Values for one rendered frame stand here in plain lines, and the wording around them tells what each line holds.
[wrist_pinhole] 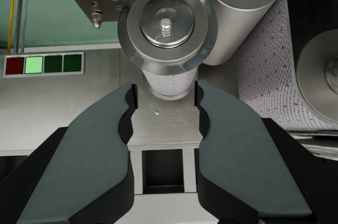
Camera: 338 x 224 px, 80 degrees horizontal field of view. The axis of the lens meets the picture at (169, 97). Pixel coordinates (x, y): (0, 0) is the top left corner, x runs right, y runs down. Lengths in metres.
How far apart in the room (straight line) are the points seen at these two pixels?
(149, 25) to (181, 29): 0.04
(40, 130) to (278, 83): 0.63
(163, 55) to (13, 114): 0.58
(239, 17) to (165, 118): 0.36
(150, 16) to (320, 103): 0.26
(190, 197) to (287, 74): 0.43
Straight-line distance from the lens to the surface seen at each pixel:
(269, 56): 0.41
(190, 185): 0.63
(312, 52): 0.36
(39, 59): 0.76
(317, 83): 0.35
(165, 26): 0.26
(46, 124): 0.71
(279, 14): 0.39
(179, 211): 0.65
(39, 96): 0.73
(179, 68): 0.29
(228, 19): 0.36
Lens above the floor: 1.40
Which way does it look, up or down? 9 degrees down
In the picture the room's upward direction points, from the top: 178 degrees clockwise
